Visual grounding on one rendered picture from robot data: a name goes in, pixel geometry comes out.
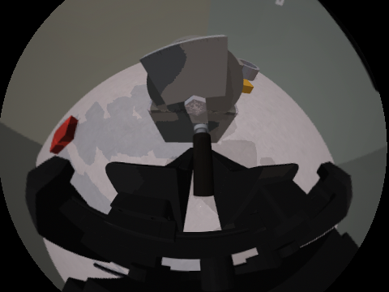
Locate dark grey ring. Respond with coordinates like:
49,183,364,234
240,59,259,81

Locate orange-yellow block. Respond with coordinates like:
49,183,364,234
242,79,253,94

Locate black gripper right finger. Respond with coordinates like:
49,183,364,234
212,149,299,230

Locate red block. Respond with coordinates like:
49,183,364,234
49,115,79,155

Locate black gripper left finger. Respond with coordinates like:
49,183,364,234
105,147,194,233

